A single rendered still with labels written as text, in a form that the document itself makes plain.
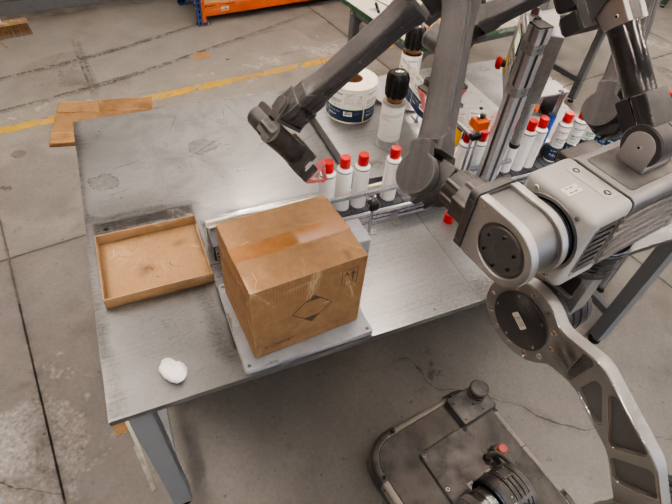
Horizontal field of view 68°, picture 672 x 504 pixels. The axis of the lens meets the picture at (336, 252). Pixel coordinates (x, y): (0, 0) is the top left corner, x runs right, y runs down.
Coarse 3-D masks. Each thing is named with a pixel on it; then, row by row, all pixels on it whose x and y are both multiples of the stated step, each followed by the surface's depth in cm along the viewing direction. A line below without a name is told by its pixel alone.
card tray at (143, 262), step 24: (192, 216) 159; (96, 240) 149; (120, 240) 154; (144, 240) 155; (168, 240) 155; (192, 240) 156; (120, 264) 148; (144, 264) 148; (168, 264) 149; (192, 264) 149; (120, 288) 142; (144, 288) 142; (168, 288) 141
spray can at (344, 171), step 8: (344, 160) 149; (336, 168) 153; (344, 168) 151; (352, 168) 153; (336, 176) 154; (344, 176) 152; (336, 184) 156; (344, 184) 154; (336, 192) 158; (344, 192) 157; (336, 208) 162; (344, 208) 162
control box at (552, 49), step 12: (528, 12) 135; (540, 12) 135; (552, 12) 136; (552, 24) 130; (552, 36) 126; (552, 48) 128; (552, 60) 130; (504, 72) 145; (540, 72) 133; (504, 84) 141; (540, 84) 135; (528, 96) 138; (540, 96) 137
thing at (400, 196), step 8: (536, 160) 191; (536, 168) 187; (496, 176) 182; (512, 176) 183; (400, 192) 172; (400, 200) 169; (408, 200) 170; (352, 208) 165; (344, 216) 162; (208, 232) 153; (216, 232) 153; (216, 240) 151
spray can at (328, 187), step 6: (330, 162) 147; (330, 168) 148; (330, 174) 149; (330, 180) 150; (324, 186) 152; (330, 186) 152; (318, 192) 156; (324, 192) 153; (330, 192) 154; (330, 198) 156
